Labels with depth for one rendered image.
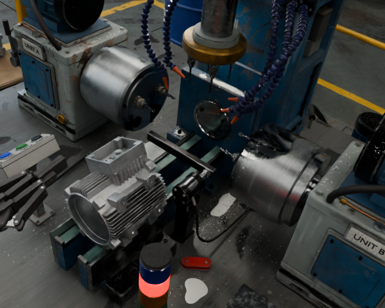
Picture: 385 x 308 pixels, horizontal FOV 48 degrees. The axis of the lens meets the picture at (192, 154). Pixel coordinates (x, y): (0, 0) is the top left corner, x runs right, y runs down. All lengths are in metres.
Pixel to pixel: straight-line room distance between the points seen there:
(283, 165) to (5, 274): 0.81
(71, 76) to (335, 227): 0.95
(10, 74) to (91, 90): 1.91
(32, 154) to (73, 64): 0.38
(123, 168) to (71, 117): 0.56
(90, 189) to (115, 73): 0.47
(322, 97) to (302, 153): 2.52
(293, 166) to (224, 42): 0.37
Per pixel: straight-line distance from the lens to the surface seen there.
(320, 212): 1.11
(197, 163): 1.28
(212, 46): 1.19
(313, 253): 1.21
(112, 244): 1.13
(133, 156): 1.13
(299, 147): 1.19
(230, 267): 1.34
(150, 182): 1.12
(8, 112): 1.88
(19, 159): 1.25
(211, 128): 1.48
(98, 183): 1.10
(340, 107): 3.63
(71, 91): 1.56
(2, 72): 3.39
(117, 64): 1.44
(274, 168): 1.16
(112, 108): 1.42
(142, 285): 0.87
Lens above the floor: 1.90
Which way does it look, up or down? 42 degrees down
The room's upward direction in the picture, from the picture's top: 8 degrees clockwise
